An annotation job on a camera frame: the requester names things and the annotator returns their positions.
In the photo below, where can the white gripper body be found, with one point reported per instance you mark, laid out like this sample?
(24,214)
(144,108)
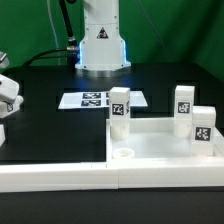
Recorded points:
(8,88)

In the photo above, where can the white square tabletop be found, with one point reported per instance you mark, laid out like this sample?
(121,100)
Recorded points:
(150,138)

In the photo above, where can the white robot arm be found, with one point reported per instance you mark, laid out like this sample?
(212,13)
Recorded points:
(26,24)

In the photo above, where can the white left fence piece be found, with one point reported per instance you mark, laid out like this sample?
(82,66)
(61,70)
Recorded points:
(2,134)

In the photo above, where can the paper sheet with markers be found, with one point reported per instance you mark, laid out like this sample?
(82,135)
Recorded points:
(79,100)

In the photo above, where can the white front fence bar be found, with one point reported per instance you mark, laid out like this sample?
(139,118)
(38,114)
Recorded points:
(195,172)

